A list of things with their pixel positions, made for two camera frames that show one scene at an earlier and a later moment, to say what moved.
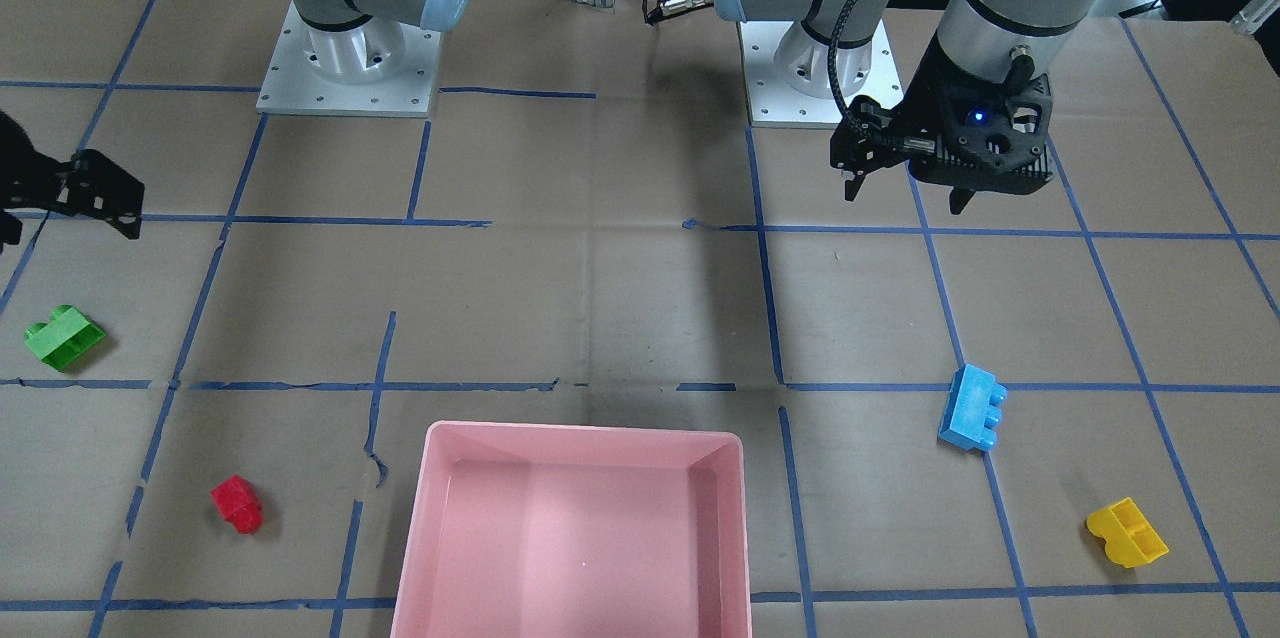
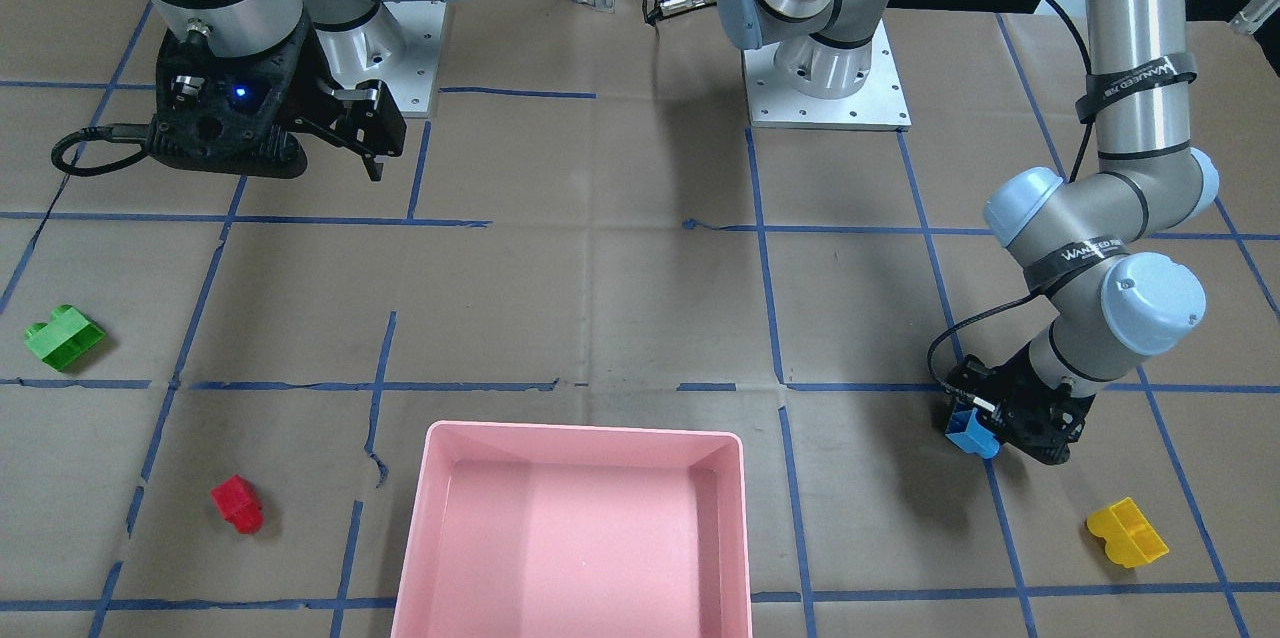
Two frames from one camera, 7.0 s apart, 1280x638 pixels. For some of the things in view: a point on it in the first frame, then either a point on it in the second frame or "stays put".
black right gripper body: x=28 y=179 to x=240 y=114
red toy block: x=239 y=504 stays put
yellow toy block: x=1129 y=538 stays put
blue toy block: x=970 y=416 stays put
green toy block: x=68 y=336 stays put
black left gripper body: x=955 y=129 to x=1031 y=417
